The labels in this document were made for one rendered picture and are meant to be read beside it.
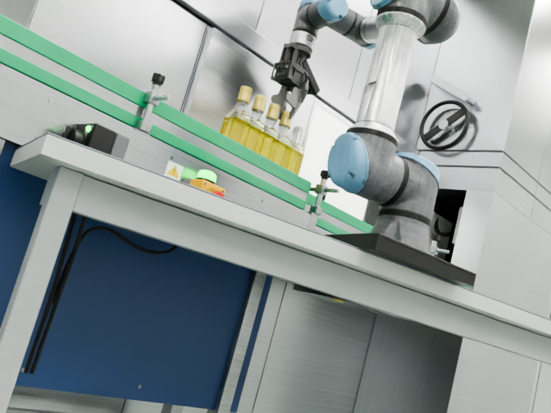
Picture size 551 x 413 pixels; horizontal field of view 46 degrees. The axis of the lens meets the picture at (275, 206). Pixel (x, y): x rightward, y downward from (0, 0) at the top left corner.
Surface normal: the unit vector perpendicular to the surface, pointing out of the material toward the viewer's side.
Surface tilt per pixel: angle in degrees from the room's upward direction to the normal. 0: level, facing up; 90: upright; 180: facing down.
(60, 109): 90
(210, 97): 90
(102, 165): 90
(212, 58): 90
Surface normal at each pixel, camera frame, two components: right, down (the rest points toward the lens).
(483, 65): -0.65, -0.30
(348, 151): -0.86, -0.20
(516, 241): 0.72, 0.07
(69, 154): 0.51, -0.01
